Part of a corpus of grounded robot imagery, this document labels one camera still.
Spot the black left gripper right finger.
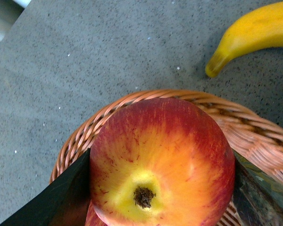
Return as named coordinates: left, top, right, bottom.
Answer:
left=233, top=151, right=283, bottom=226

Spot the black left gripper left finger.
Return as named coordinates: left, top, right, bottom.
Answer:
left=0, top=149, right=91, bottom=226

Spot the red yellow apple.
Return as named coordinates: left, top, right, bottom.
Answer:
left=85, top=202, right=107, bottom=226
left=90, top=98, right=235, bottom=226

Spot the yellow banana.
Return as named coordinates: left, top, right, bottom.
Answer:
left=205, top=1, right=283, bottom=77

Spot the brown wicker basket left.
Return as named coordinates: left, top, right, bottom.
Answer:
left=50, top=90, right=283, bottom=226

